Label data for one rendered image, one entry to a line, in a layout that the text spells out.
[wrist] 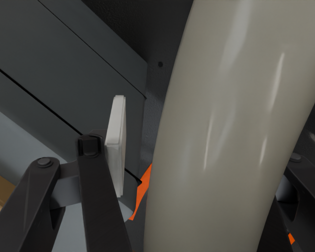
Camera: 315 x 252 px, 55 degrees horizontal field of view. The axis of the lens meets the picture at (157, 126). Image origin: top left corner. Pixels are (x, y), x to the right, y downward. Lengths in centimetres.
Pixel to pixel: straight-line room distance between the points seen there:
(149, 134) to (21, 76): 81
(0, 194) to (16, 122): 7
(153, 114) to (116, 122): 95
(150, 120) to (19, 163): 84
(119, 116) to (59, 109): 20
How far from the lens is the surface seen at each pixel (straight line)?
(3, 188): 32
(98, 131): 17
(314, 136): 129
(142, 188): 125
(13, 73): 37
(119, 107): 18
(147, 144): 116
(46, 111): 34
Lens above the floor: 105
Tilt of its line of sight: 67 degrees down
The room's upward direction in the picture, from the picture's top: 178 degrees clockwise
